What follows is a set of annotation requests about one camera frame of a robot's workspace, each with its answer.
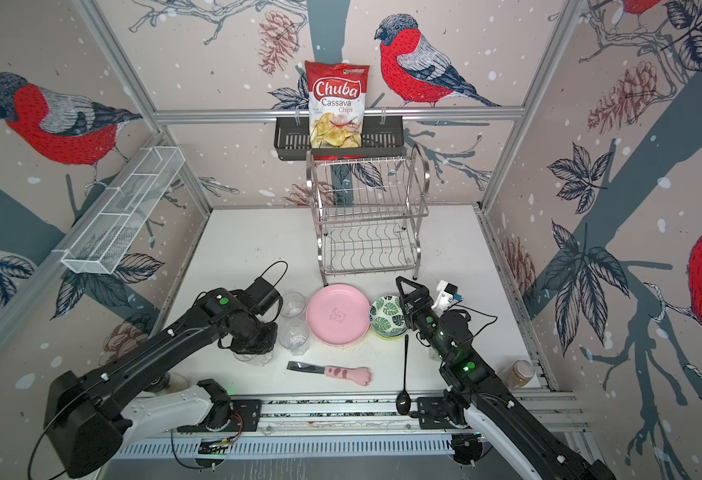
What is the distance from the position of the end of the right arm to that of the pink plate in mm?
187

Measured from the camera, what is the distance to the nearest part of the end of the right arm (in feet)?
2.22

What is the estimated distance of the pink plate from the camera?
86cm

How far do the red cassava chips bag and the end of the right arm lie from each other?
0.46 meters

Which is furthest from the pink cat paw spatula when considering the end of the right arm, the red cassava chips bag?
the red cassava chips bag

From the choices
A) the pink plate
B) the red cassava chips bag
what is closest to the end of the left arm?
the pink plate

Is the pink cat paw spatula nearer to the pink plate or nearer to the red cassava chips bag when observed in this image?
the pink plate

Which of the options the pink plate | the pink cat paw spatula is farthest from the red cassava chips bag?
the pink cat paw spatula

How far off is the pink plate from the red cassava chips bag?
17.0 inches

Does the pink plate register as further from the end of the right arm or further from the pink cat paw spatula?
the end of the right arm

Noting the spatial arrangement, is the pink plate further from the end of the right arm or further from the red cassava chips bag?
the red cassava chips bag

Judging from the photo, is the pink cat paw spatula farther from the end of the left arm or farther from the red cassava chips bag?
the red cassava chips bag

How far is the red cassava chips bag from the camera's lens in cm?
83
